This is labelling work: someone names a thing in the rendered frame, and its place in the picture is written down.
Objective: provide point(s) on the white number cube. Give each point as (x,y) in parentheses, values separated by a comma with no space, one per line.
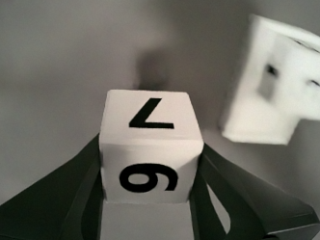
(292,79)
(149,147)

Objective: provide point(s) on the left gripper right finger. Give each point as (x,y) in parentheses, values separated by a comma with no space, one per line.
(257,209)

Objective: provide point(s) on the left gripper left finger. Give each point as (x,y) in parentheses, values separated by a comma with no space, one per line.
(51,208)

